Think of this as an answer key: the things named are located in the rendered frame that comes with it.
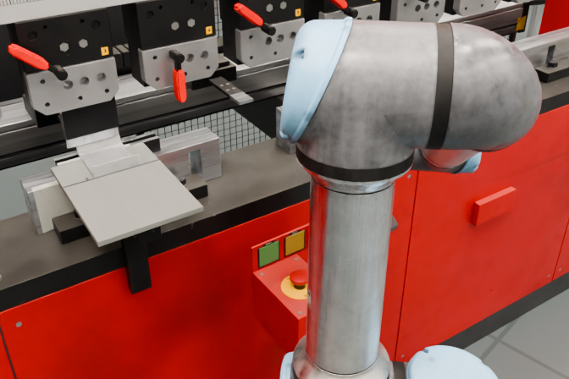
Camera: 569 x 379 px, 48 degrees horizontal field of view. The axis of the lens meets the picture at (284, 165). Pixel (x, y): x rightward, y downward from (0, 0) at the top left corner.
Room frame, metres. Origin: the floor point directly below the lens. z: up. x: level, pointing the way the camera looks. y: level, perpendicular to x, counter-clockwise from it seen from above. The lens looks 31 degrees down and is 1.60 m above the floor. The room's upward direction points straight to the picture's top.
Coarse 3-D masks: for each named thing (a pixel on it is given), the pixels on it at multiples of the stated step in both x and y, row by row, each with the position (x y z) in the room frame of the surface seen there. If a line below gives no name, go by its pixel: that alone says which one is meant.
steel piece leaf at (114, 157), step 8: (120, 144) 1.09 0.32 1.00; (88, 152) 1.05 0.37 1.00; (96, 152) 1.05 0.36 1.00; (104, 152) 1.05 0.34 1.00; (112, 152) 1.05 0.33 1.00; (120, 152) 1.05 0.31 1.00; (128, 152) 1.05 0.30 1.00; (88, 160) 1.02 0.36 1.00; (96, 160) 1.02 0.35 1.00; (104, 160) 1.02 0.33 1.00; (112, 160) 1.02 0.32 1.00; (120, 160) 0.99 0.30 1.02; (128, 160) 1.00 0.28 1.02; (136, 160) 1.01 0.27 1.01; (88, 168) 0.99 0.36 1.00; (96, 168) 0.97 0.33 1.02; (104, 168) 0.98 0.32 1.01; (112, 168) 0.98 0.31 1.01; (120, 168) 0.99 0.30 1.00; (96, 176) 0.97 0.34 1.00
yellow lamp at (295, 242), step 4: (300, 232) 1.03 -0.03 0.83; (292, 236) 1.02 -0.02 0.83; (296, 236) 1.02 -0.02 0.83; (300, 236) 1.03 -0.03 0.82; (288, 240) 1.01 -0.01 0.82; (292, 240) 1.02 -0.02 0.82; (296, 240) 1.02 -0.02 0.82; (300, 240) 1.03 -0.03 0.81; (288, 244) 1.01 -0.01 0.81; (292, 244) 1.02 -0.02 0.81; (296, 244) 1.02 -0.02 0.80; (300, 244) 1.03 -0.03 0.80; (288, 248) 1.01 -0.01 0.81; (292, 248) 1.02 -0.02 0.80; (296, 248) 1.02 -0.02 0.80; (300, 248) 1.03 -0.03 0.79; (288, 252) 1.01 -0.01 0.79; (292, 252) 1.02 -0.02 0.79
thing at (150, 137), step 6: (132, 138) 1.11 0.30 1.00; (138, 138) 1.12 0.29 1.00; (144, 138) 1.12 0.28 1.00; (150, 138) 1.11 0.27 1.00; (156, 138) 1.11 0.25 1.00; (126, 144) 1.10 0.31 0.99; (132, 144) 1.09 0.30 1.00; (150, 144) 1.11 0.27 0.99; (156, 144) 1.11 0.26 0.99; (150, 150) 1.11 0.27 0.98; (156, 150) 1.11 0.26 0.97; (66, 156) 1.04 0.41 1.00; (72, 156) 1.04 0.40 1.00; (78, 156) 1.05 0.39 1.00; (54, 162) 1.03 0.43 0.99
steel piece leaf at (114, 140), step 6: (108, 138) 1.09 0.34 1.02; (114, 138) 1.09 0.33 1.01; (84, 144) 1.06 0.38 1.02; (90, 144) 1.07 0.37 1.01; (96, 144) 1.07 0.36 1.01; (102, 144) 1.08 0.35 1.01; (108, 144) 1.08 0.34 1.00; (78, 150) 1.05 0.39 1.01; (84, 150) 1.06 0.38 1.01; (90, 150) 1.06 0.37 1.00
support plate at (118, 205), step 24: (144, 144) 1.09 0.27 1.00; (72, 168) 1.00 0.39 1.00; (144, 168) 1.00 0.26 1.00; (72, 192) 0.92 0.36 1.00; (96, 192) 0.92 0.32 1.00; (120, 192) 0.92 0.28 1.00; (144, 192) 0.92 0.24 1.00; (168, 192) 0.92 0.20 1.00; (96, 216) 0.85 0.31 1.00; (120, 216) 0.85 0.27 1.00; (144, 216) 0.85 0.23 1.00; (168, 216) 0.85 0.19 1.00; (96, 240) 0.78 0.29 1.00
